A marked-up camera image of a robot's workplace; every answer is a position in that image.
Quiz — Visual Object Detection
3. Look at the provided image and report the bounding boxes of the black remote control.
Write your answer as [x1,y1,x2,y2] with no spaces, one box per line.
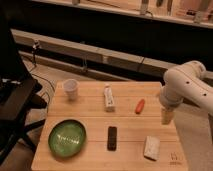
[107,126,117,151]

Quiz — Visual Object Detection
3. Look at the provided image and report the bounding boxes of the black floor cable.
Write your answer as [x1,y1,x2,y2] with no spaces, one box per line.
[20,54,56,111]

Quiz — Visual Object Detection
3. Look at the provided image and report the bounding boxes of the white paper cup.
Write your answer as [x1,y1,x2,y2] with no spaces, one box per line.
[63,79,78,100]

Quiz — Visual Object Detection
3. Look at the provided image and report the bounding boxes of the green ceramic bowl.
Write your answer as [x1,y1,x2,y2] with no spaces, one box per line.
[48,119,86,158]

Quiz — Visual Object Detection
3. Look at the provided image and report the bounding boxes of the white tube bottle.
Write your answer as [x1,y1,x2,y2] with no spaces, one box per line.
[104,84,115,112]

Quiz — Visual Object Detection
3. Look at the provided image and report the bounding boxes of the black chair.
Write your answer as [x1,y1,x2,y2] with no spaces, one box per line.
[0,8,47,165]

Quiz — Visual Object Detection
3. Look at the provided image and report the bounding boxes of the white sponge block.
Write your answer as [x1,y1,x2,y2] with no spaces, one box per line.
[143,136,160,161]

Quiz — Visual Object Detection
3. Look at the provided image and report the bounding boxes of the orange red pepper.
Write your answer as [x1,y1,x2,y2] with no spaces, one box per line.
[135,99,145,114]

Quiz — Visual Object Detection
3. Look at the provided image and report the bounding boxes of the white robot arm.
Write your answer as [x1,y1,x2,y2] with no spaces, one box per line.
[159,61,213,125]

